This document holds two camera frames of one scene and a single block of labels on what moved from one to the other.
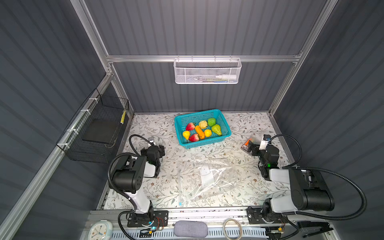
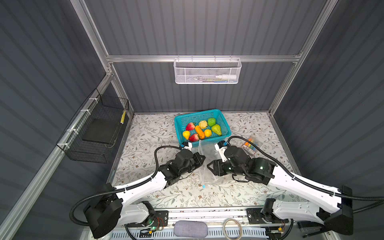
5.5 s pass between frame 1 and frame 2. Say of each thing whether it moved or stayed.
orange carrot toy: stayed
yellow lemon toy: stayed
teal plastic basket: stayed
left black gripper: moved
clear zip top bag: moved
